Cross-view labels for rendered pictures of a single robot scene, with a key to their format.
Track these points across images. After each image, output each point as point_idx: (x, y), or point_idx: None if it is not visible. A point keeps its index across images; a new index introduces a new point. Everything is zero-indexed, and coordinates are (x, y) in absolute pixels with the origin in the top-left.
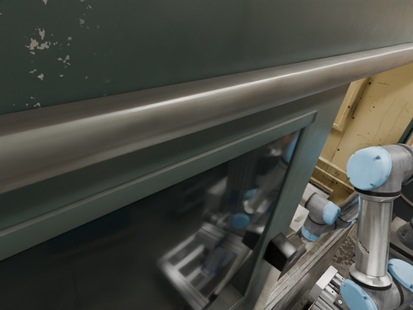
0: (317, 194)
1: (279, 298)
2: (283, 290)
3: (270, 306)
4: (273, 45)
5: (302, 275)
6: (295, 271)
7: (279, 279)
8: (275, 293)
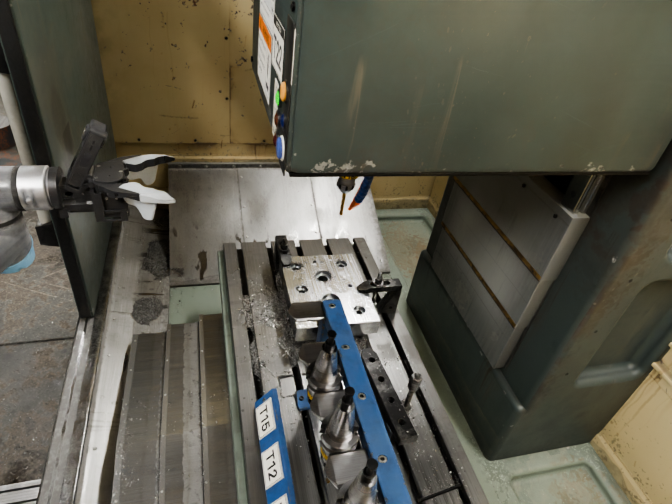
0: (8, 173)
1: (62, 404)
2: (65, 422)
3: (69, 380)
4: None
5: (43, 488)
6: (64, 476)
7: (85, 428)
8: (77, 403)
